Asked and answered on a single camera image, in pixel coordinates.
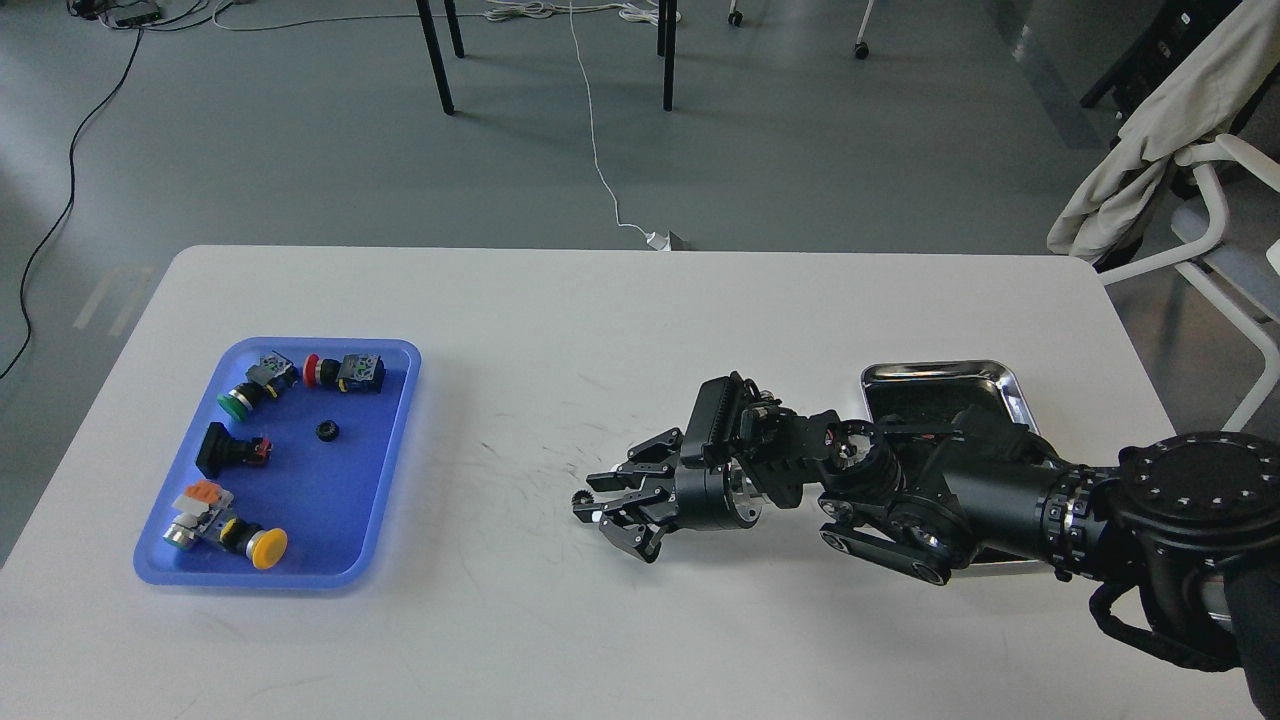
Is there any black table leg right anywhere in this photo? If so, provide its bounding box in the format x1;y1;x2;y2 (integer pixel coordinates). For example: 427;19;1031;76
655;0;678;111

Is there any yellow push button switch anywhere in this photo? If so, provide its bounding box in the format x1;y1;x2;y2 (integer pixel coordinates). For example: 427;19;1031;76
163;480;289;570

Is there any black cable on floor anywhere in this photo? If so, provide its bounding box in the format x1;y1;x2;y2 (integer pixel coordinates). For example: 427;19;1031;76
0;0;251;380

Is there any white power adapter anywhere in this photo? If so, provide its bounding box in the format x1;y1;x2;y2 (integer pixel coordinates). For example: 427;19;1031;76
645;232;691;252

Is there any green push button switch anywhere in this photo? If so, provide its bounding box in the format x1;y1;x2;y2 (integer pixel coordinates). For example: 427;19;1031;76
216;351;300;421

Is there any black table leg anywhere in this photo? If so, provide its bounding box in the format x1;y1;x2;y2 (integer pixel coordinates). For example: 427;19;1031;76
415;0;466;117
655;0;678;111

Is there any white cable on floor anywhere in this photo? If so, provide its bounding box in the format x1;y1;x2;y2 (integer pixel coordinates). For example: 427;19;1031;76
485;0;684;241

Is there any red push button switch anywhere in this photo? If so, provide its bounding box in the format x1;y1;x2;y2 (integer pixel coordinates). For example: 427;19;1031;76
300;354;387;395

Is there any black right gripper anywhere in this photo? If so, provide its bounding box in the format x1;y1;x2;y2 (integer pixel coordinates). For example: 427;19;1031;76
572;428;763;564

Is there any silver metal tray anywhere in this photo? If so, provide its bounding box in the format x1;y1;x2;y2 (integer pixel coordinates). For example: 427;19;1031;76
822;360;1052;585

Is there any white chair with beige cloth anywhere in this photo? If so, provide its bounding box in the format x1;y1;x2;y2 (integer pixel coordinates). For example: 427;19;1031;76
1046;1;1277;430

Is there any black square push button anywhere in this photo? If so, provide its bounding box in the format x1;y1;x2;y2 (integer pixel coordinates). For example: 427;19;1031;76
195;421;273;479

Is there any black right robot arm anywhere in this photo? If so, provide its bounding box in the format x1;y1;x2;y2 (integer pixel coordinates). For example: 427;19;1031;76
571;373;1279;719

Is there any blue plastic tray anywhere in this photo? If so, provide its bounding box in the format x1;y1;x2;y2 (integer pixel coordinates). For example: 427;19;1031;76
133;337;422;591

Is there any black table leg left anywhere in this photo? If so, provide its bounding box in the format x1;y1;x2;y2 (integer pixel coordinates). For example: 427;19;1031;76
415;0;466;117

